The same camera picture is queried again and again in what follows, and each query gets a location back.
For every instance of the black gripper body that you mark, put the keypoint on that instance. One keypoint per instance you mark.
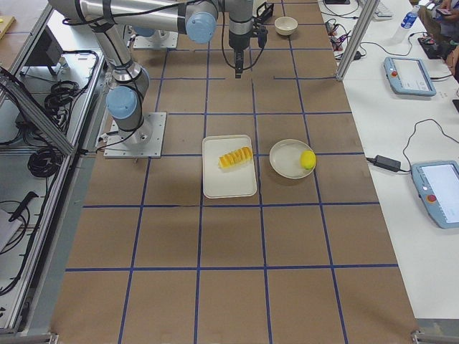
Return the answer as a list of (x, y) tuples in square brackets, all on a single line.
[(237, 43)]

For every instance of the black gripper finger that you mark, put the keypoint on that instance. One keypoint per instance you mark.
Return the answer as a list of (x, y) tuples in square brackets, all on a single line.
[(238, 69)]

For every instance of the yellow sliced bread loaf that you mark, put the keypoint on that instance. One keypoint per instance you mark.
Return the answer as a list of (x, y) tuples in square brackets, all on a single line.
[(236, 157)]

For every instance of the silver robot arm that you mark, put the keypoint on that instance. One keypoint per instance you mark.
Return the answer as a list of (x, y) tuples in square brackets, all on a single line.
[(130, 81)]

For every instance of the white shallow plate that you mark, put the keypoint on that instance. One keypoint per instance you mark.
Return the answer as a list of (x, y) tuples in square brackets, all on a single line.
[(285, 158)]

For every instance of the cream bowl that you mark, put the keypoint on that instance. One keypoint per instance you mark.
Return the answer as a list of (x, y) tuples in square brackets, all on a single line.
[(285, 25)]

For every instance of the white rectangular tray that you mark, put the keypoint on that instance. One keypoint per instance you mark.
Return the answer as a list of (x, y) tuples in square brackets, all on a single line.
[(238, 181)]

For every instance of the yellow lemon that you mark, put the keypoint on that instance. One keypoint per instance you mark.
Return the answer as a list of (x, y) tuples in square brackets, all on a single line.
[(308, 159)]

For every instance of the far blue teach pendant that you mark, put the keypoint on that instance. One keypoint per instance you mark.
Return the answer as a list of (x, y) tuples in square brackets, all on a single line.
[(408, 76)]

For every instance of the blue teach pendant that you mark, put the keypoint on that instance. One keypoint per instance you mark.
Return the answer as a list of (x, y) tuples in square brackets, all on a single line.
[(437, 186), (408, 76)]

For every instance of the water bottle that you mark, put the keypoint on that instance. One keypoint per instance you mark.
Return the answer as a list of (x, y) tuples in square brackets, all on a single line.
[(406, 24)]

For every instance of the black power adapter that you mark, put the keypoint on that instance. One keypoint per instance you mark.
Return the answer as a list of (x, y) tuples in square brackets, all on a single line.
[(387, 163)]

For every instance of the near blue teach pendant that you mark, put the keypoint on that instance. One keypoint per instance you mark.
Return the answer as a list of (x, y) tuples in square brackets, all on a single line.
[(437, 186)]

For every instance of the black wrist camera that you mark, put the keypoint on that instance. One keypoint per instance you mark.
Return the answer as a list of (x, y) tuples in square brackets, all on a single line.
[(262, 36)]

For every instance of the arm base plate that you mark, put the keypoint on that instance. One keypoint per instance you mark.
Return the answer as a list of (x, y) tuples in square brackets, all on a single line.
[(158, 41), (154, 139)]

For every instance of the aluminium frame post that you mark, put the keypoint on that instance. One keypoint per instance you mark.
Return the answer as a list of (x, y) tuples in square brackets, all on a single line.
[(357, 35)]

